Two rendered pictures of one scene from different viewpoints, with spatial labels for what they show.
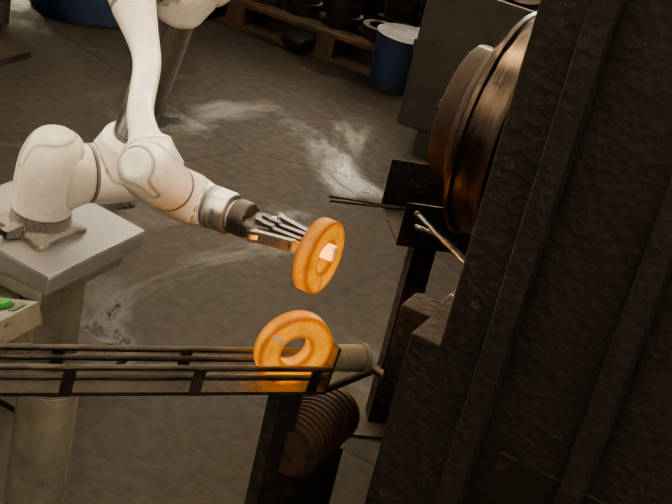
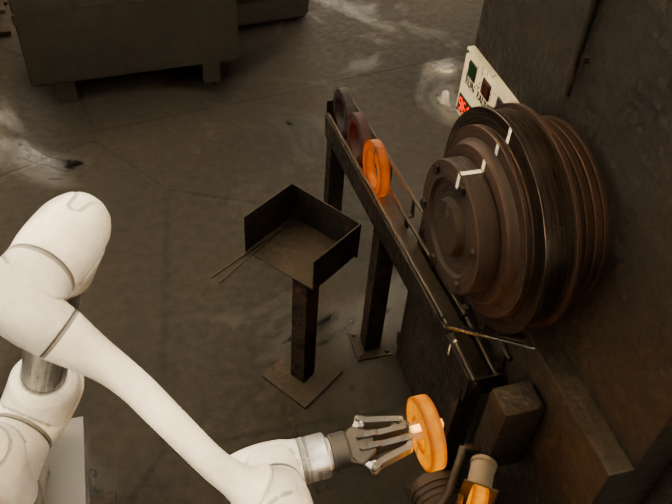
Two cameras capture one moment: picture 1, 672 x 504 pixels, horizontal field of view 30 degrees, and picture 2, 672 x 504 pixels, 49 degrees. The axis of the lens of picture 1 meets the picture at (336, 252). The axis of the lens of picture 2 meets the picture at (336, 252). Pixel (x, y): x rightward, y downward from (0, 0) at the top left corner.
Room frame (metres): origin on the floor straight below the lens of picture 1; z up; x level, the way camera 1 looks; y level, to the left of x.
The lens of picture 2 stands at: (1.76, 0.73, 2.13)
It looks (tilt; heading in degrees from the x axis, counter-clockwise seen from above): 45 degrees down; 318
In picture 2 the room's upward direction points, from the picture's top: 4 degrees clockwise
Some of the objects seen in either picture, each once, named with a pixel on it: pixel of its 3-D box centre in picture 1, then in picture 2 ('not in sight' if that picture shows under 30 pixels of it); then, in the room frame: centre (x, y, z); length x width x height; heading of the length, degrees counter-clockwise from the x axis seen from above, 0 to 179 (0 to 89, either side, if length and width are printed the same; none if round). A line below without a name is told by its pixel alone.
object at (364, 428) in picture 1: (405, 305); (300, 303); (2.97, -0.21, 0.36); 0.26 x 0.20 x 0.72; 12
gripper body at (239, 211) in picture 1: (253, 222); (351, 448); (2.29, 0.18, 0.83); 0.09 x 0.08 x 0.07; 67
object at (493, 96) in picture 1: (512, 129); (500, 219); (2.40, -0.29, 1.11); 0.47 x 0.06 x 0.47; 157
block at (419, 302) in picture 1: (418, 357); (507, 426); (2.18, -0.21, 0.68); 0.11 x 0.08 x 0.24; 67
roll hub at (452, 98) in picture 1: (469, 113); (456, 226); (2.44, -0.20, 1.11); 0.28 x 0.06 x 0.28; 157
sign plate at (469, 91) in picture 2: not in sight; (485, 107); (2.67, -0.52, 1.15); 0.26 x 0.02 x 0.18; 157
